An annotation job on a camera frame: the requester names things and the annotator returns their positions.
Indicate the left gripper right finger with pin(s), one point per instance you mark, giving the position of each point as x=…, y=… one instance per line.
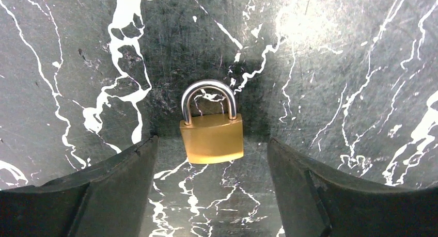
x=315, y=199

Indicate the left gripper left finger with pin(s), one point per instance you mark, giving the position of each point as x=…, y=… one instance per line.
x=105, y=199

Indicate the small brass padlock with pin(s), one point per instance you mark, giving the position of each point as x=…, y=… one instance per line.
x=215, y=138

